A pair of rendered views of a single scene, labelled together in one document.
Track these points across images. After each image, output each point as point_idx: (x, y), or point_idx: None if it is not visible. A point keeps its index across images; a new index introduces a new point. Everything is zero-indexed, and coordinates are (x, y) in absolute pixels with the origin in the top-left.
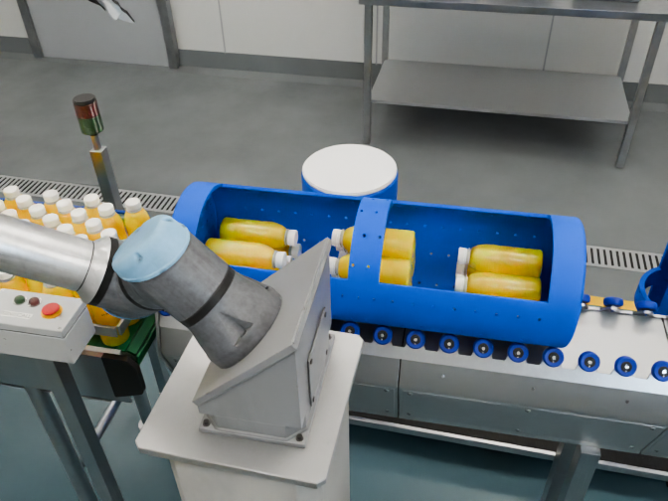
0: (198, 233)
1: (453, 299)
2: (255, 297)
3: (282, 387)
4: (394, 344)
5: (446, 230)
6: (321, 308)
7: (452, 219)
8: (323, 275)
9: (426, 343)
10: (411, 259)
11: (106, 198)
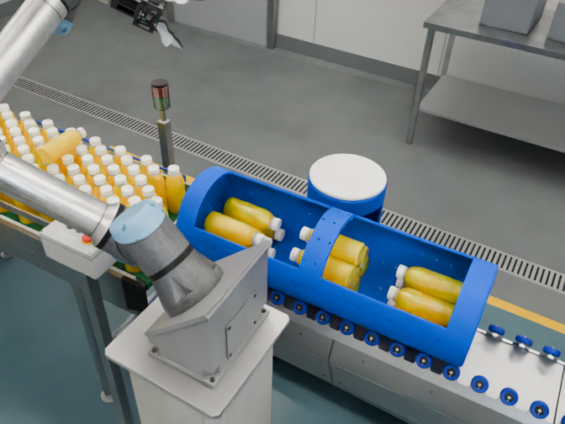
0: (208, 204)
1: (374, 306)
2: (200, 272)
3: (200, 341)
4: (331, 326)
5: (397, 246)
6: (251, 290)
7: (402, 240)
8: (257, 267)
9: (357, 332)
10: (356, 265)
11: (164, 157)
